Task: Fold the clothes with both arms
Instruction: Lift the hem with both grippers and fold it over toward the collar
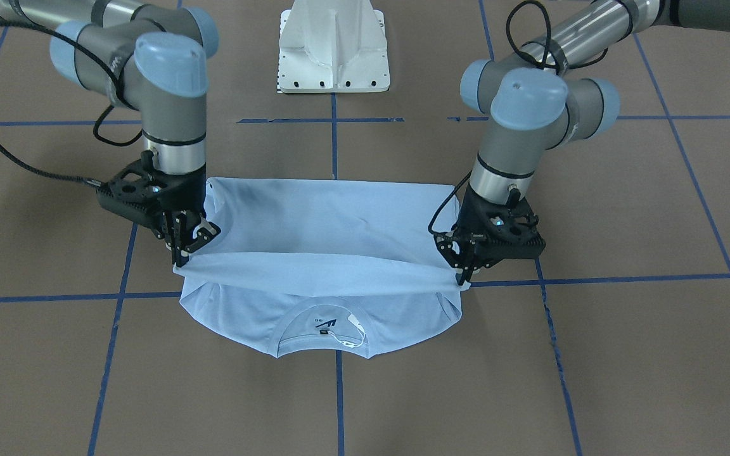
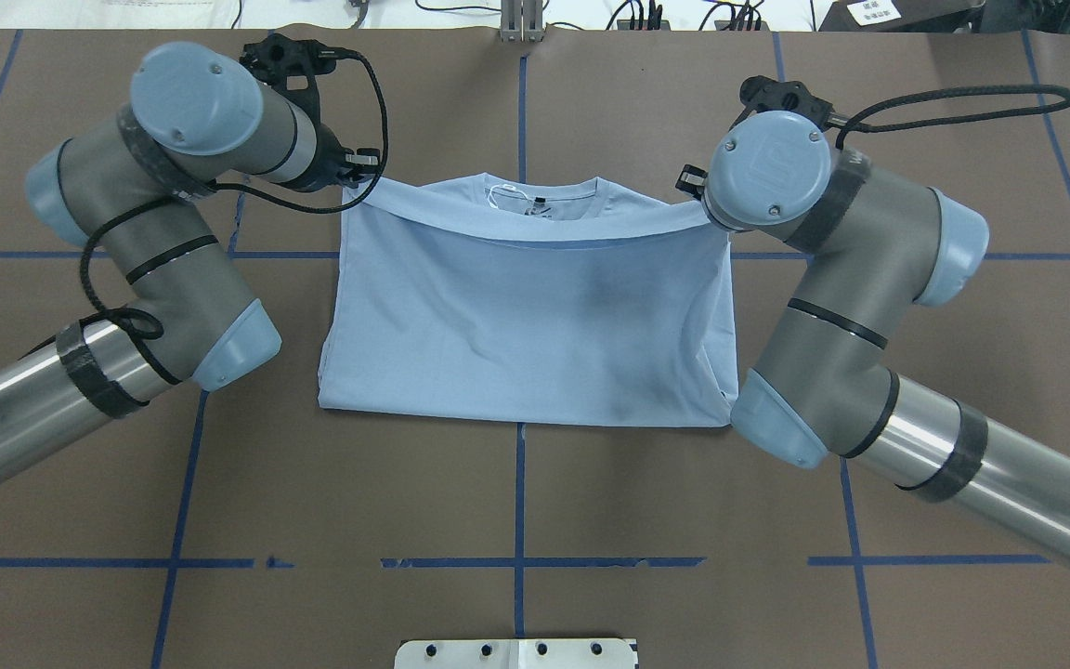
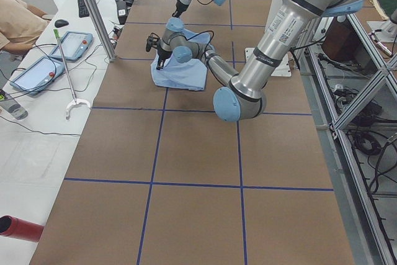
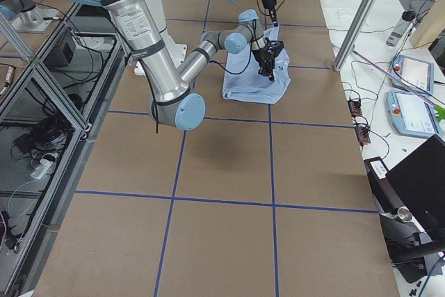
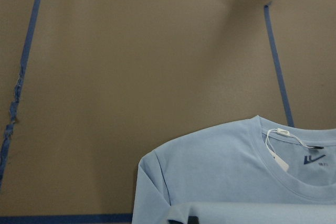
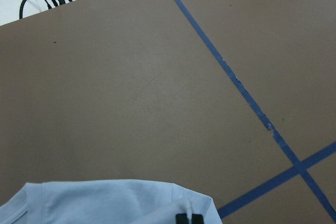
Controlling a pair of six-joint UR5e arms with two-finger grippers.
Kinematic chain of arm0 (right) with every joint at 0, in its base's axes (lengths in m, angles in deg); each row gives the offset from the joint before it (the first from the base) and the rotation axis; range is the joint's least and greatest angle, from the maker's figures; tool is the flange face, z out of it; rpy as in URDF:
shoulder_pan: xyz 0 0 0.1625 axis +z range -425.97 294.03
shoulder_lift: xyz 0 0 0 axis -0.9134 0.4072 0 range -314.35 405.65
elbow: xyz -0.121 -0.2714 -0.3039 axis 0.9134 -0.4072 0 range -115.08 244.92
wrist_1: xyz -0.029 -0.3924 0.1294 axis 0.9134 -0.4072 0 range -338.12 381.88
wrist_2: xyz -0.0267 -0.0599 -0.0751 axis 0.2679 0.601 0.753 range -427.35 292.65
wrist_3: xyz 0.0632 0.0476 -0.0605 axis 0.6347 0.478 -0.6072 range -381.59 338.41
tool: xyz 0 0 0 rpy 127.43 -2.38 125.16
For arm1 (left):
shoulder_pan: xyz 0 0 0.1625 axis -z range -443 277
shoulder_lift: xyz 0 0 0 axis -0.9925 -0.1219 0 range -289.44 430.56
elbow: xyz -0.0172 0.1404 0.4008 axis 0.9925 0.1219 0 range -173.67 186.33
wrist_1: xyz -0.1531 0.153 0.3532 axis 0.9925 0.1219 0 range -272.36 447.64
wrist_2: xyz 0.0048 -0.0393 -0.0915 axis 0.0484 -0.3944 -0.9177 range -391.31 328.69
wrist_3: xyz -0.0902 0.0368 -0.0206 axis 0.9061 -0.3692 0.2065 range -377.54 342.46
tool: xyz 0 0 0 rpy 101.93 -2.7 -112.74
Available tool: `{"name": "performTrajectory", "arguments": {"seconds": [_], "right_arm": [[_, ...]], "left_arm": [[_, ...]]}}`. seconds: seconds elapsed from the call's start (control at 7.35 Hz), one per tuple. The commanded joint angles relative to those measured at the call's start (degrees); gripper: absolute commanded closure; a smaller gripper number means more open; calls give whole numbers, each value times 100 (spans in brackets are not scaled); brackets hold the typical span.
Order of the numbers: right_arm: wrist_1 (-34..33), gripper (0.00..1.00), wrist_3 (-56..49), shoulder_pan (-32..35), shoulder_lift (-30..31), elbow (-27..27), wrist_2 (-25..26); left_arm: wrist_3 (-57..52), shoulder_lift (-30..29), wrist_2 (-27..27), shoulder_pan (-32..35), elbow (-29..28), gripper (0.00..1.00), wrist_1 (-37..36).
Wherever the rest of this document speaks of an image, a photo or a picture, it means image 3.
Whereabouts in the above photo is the clear water bottle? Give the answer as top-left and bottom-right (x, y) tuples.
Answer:
(1, 89), (29, 120)

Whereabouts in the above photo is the black keyboard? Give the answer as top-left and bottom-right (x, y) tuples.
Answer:
(77, 0), (89, 18)

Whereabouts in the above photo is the lower blue teach pendant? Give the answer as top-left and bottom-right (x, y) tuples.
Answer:
(9, 56), (65, 96)

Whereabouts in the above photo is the upper blue teach pendant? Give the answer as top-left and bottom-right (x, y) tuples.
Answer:
(56, 31), (93, 62)

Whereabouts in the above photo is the grabber stick green handle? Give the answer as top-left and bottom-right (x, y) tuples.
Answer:
(53, 29), (91, 120)

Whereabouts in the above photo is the aluminium frame post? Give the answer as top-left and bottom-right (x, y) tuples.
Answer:
(84, 0), (116, 62)

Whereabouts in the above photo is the person in beige shirt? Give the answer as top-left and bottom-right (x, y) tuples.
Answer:
(1, 0), (49, 56)

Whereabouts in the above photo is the blue teach pendant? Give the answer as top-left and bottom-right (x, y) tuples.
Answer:
(56, 31), (93, 62)
(9, 56), (65, 96)

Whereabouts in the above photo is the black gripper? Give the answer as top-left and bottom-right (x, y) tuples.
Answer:
(172, 0), (186, 18)
(145, 32), (170, 70)

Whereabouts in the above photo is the light blue t-shirt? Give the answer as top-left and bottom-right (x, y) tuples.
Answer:
(149, 28), (211, 91)

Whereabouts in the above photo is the black computer mouse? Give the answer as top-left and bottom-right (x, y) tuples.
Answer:
(54, 19), (69, 28)

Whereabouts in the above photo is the red cylinder bottle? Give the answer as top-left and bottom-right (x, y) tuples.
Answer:
(1, 215), (44, 243)

